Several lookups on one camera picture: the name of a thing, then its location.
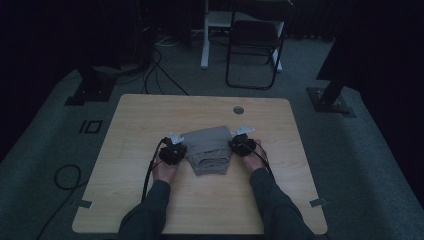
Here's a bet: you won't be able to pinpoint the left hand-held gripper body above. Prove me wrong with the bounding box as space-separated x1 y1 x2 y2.
158 131 186 167

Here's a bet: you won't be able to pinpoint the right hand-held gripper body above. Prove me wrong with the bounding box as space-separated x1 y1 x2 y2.
233 125 258 158

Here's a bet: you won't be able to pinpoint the grey pants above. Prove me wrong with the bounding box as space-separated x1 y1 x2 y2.
180 125 234 177

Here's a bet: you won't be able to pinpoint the person's right hand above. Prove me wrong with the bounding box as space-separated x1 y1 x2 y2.
241 139 270 173

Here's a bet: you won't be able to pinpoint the person's left hand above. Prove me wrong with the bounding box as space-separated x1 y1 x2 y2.
151 157 182 186

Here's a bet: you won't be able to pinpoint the grey tape strip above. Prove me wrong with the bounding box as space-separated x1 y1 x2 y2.
76 198 94 210
308 197 329 208

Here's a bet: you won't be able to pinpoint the grey round stand base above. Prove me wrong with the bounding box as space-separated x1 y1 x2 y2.
92 63 142 77

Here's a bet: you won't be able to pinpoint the black folding chair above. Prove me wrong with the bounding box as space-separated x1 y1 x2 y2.
225 0 296 91

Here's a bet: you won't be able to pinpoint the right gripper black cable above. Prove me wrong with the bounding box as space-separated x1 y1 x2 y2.
243 141 276 182

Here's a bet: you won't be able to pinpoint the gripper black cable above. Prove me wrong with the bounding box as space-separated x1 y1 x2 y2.
141 137 170 203
243 141 276 182

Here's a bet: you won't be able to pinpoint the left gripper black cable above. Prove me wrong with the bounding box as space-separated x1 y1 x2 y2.
141 137 170 203

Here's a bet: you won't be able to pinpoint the black floor cables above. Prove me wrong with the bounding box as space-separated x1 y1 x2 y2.
141 48 190 96

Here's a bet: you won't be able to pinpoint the black post with base plate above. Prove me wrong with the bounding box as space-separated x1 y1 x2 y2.
306 78 357 119

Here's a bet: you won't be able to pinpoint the black stand base plate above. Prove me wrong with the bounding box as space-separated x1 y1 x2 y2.
64 65 118 107

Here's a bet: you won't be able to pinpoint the white desk frame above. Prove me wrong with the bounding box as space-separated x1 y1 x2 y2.
200 0 284 73

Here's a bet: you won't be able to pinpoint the white floor cable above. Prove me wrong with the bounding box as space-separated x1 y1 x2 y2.
154 34 182 48

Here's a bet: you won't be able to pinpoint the black looped floor cable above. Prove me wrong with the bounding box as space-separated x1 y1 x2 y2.
35 163 90 240

